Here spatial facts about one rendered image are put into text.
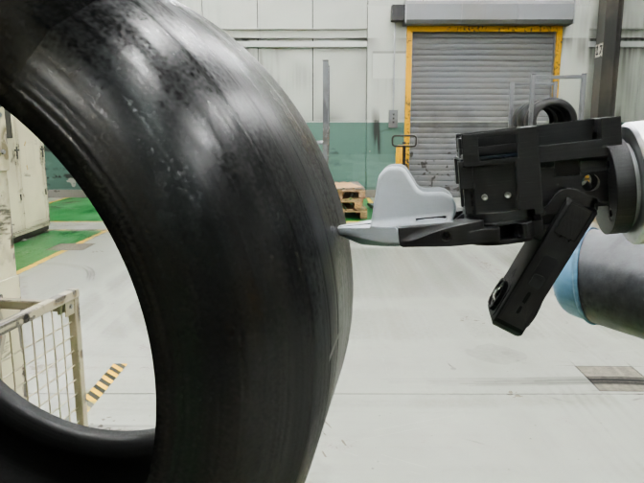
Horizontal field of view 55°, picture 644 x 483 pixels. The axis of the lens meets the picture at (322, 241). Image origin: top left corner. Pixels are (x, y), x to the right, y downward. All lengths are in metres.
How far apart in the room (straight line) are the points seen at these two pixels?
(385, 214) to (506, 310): 0.12
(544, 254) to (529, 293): 0.03
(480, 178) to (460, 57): 11.57
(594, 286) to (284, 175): 0.34
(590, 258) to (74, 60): 0.46
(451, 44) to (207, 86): 11.68
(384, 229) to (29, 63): 0.26
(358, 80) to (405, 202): 11.31
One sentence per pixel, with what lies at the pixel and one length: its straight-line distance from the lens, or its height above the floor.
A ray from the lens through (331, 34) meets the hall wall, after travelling 11.83.
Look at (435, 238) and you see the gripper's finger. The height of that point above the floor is 1.23.
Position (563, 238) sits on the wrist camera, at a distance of 0.48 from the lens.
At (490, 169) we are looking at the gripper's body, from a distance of 0.46.
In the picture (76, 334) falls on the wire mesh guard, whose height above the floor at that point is 0.91.
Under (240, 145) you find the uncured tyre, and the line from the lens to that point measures 0.36.
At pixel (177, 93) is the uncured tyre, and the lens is 0.36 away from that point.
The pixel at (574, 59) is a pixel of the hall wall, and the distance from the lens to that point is 12.57.
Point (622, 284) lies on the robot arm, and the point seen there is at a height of 1.18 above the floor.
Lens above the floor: 1.31
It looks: 11 degrees down
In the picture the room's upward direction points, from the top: straight up
